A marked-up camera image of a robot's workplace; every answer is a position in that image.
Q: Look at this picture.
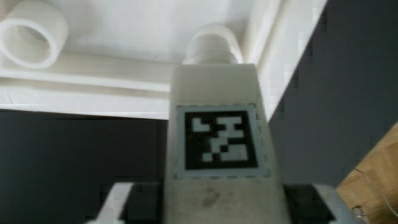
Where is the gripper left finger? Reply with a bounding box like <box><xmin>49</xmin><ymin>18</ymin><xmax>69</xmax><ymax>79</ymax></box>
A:
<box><xmin>85</xmin><ymin>181</ymin><xmax>165</xmax><ymax>224</ymax></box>

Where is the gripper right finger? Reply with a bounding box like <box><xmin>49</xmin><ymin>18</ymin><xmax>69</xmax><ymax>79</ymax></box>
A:
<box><xmin>284</xmin><ymin>183</ymin><xmax>360</xmax><ymax>224</ymax></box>

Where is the white leg with tag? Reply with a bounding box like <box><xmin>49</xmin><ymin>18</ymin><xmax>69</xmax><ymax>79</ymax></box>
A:
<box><xmin>163</xmin><ymin>25</ymin><xmax>291</xmax><ymax>224</ymax></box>

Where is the white square tabletop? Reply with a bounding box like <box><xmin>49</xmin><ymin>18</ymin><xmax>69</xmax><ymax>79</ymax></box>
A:
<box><xmin>0</xmin><ymin>0</ymin><xmax>328</xmax><ymax>119</ymax></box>

